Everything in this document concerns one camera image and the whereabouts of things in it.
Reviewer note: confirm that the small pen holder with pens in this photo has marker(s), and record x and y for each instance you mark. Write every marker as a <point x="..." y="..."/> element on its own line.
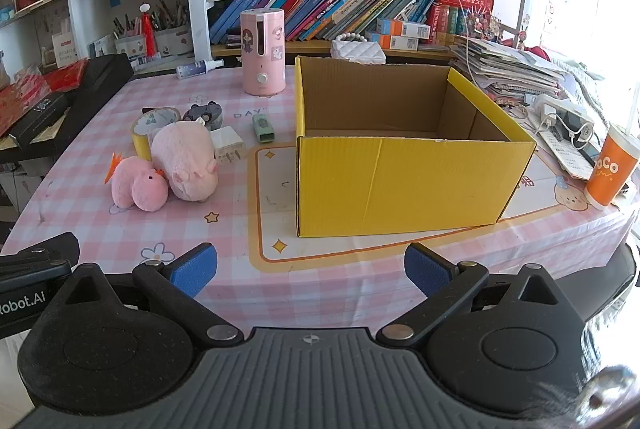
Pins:
<point x="130" y="46"/>

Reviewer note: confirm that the printed instruction sheet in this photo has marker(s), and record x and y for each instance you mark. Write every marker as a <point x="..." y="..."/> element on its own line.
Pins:
<point x="565" y="154"/>

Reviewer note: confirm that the pink pig plush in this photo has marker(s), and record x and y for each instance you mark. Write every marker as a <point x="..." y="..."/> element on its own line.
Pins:
<point x="185" y="159"/>

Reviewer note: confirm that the white power strip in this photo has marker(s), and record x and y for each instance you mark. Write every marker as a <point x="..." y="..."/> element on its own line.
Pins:
<point x="570" y="114"/>

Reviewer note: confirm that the white charger plug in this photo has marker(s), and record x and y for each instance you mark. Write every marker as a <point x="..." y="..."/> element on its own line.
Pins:
<point x="227" y="144"/>

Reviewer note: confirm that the red cloth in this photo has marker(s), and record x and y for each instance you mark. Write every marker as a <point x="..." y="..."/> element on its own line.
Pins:
<point x="535" y="54"/>

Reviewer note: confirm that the long row of colourful books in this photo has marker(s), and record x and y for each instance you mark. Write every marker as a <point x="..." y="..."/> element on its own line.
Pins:
<point x="320" y="9"/>

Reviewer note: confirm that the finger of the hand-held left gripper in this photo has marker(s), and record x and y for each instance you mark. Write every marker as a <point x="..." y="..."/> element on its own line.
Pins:
<point x="55" y="249"/>

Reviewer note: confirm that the pink chick plush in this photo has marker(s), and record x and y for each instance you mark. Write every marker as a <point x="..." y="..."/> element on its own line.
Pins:
<point x="135" y="186"/>

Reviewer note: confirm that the large orange and white carton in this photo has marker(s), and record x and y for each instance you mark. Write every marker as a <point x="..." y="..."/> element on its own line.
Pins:
<point x="402" y="29"/>

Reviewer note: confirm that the white side shelf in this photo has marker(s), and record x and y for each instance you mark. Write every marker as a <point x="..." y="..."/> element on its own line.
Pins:
<point x="75" y="4"/>

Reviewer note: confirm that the pink cylindrical humidifier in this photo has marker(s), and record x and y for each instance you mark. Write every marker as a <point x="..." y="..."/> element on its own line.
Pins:
<point x="262" y="69"/>

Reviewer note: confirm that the small pale green device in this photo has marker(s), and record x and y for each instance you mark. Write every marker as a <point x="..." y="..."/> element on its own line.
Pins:
<point x="262" y="126"/>

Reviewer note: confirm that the red boxed book set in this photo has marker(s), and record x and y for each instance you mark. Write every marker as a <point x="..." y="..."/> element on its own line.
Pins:
<point x="460" y="9"/>

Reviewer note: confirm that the small orange and white carton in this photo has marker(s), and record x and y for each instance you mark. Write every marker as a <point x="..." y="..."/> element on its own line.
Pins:
<point x="397" y="42"/>

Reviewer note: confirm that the small spray bottle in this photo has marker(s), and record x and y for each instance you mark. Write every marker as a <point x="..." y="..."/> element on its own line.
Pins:
<point x="195" y="69"/>

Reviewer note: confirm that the black chair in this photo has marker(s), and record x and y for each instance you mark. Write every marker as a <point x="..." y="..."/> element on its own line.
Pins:
<point x="617" y="279"/>

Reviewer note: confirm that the large pen holder with pens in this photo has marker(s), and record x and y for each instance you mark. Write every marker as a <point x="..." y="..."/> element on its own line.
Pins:
<point x="172" y="39"/>

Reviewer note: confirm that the orange paper cup with straw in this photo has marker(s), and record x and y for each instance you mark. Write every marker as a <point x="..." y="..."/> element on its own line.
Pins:
<point x="605" y="174"/>

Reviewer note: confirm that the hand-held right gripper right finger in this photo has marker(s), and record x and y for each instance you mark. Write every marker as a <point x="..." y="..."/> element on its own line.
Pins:
<point x="425" y="269"/>

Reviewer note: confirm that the small grey toy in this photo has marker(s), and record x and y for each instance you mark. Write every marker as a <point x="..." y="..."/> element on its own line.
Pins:
<point x="202" y="114"/>

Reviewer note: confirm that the flat black box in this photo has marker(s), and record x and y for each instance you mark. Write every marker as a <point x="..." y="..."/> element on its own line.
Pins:
<point x="37" y="119"/>

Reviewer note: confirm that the stack of papers and magazines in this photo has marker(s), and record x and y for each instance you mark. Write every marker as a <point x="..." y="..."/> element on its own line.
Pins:
<point x="505" y="69"/>

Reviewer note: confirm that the pink checked tablecloth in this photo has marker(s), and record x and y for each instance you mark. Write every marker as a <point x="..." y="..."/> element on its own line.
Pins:
<point x="75" y="189"/>

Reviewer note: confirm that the red tassel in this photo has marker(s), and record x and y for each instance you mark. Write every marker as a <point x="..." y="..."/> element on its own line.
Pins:
<point x="149" y="31"/>

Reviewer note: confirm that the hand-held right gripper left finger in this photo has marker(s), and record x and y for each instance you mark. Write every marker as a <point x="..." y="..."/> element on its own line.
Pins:
<point x="192" y="269"/>

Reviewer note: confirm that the white quilted handbag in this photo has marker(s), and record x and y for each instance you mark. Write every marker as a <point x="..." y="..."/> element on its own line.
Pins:
<point x="360" y="51"/>

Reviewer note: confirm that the yellow cardboard box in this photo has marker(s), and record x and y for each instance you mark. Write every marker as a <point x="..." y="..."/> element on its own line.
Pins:
<point x="400" y="189"/>

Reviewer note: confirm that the yellow tape roll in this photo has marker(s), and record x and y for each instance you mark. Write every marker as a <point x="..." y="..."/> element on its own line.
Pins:
<point x="142" y="134"/>

